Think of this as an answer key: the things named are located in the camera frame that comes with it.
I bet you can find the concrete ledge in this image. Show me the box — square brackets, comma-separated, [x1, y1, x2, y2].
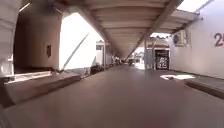
[0, 71, 83, 108]

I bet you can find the tan building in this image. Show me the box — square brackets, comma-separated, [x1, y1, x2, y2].
[0, 0, 64, 80]

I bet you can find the white building with wall unit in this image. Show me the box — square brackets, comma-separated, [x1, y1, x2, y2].
[168, 0, 224, 81]

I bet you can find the pale building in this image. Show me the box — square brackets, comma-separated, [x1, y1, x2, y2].
[94, 39, 116, 68]

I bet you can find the covered walkway roof with posts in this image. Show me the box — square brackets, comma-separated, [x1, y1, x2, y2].
[53, 0, 208, 68]

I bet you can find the concrete pavement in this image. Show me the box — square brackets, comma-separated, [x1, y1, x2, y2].
[0, 64, 224, 128]

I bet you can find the concrete kerb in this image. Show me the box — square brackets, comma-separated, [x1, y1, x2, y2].
[184, 77, 224, 101]

